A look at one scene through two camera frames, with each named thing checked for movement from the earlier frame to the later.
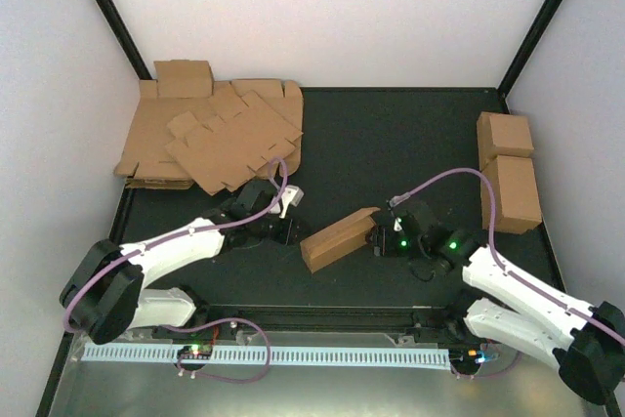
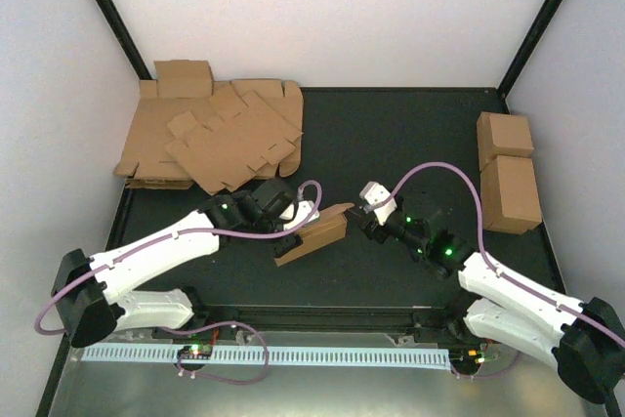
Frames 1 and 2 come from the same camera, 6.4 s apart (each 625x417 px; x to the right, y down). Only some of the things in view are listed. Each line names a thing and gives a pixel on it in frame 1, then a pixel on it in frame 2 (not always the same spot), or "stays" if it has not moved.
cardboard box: x=339 y=239 to x=330 y=228
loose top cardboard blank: x=218 y=154 stays
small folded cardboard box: x=185 y=78 stays
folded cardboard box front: x=517 y=202 stays
